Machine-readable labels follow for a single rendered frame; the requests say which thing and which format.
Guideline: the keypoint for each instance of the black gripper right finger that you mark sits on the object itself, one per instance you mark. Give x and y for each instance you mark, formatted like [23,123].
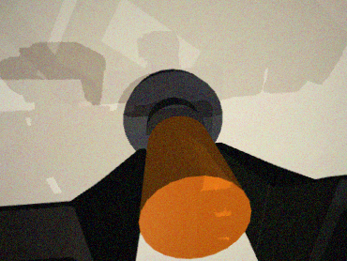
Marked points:
[292,216]

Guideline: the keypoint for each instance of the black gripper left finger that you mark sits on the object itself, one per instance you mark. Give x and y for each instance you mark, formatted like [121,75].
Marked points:
[100,224]

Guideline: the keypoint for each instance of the orange cylinder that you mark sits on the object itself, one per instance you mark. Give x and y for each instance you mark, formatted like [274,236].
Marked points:
[192,205]

